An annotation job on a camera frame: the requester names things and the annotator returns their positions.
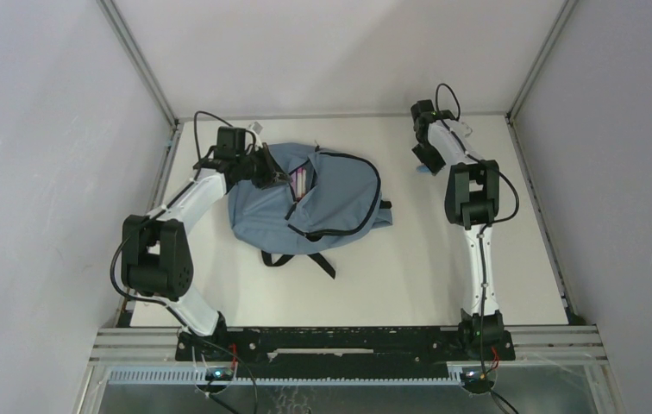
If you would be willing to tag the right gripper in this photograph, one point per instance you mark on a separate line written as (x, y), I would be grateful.
(435, 163)

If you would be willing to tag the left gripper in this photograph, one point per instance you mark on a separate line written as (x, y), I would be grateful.
(273, 173)

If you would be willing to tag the blue-grey backpack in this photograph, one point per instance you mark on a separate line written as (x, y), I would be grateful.
(343, 203)

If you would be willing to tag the pink-capped white marker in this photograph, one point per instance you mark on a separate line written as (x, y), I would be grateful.
(301, 178)

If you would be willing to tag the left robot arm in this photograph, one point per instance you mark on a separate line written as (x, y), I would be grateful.
(153, 263)

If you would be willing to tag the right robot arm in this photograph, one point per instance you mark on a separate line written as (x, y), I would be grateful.
(471, 203)

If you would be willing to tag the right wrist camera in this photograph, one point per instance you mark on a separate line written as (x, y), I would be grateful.
(464, 128)

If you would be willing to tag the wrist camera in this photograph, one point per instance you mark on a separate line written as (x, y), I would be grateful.
(464, 128)
(255, 127)

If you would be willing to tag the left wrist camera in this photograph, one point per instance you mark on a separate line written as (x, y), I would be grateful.
(255, 127)

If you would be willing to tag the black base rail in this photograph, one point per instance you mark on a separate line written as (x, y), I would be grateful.
(382, 352)

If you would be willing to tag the white cable duct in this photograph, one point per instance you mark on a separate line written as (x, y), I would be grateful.
(450, 376)

